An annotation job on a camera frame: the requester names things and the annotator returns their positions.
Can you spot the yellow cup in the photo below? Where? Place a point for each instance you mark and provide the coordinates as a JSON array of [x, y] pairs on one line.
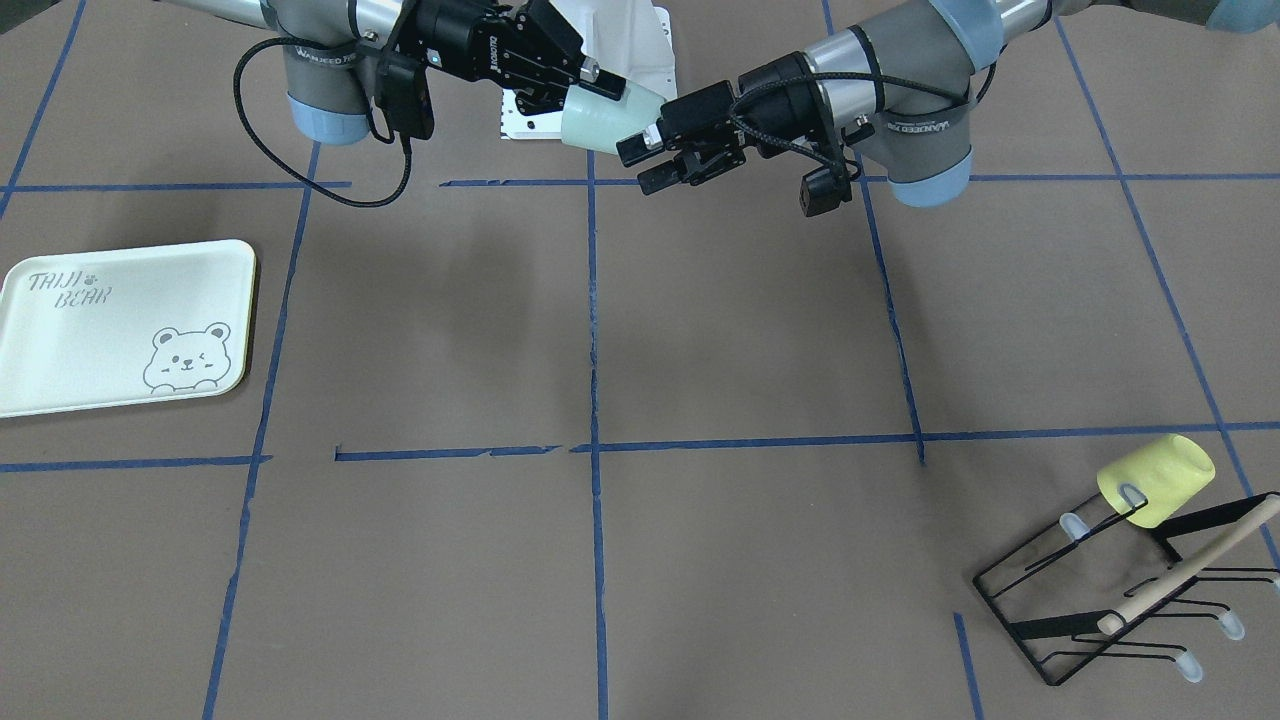
[[1151, 483]]

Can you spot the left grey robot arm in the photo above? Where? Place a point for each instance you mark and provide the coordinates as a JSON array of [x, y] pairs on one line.
[[897, 88]]

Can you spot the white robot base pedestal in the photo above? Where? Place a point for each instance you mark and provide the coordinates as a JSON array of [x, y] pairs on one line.
[[628, 38]]

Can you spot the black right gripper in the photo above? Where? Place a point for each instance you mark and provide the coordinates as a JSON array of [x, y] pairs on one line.
[[462, 44]]

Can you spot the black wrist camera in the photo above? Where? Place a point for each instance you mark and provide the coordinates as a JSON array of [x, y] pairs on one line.
[[402, 94], [824, 189]]

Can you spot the white bear print tray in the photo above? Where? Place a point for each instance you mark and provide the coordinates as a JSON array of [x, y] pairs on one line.
[[126, 327]]

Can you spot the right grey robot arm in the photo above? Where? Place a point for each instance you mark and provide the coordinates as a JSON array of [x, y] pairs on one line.
[[345, 59]]

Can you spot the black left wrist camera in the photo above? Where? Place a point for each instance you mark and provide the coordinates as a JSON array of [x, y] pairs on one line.
[[824, 189]]

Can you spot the pale green cup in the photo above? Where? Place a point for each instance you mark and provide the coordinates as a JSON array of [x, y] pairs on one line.
[[593, 122]]

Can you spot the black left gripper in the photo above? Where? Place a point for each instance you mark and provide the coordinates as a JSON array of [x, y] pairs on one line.
[[778, 108]]

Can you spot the black wire cup rack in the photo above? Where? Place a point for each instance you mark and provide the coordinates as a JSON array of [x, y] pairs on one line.
[[1079, 589]]

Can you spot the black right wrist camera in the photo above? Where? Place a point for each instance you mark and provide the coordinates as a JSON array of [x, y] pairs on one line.
[[402, 94]]

